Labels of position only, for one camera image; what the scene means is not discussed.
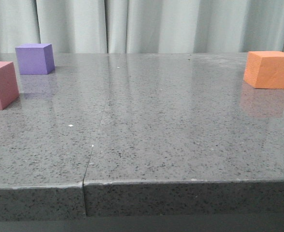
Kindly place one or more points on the orange foam cube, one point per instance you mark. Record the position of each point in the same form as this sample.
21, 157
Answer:
265, 69

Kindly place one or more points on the grey pleated curtain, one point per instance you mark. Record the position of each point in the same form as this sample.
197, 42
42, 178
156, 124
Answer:
143, 26

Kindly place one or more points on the purple foam cube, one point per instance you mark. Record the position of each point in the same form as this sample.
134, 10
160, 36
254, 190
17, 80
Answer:
35, 58

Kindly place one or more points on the pink foam cube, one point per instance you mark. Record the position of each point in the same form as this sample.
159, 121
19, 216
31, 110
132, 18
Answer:
8, 84

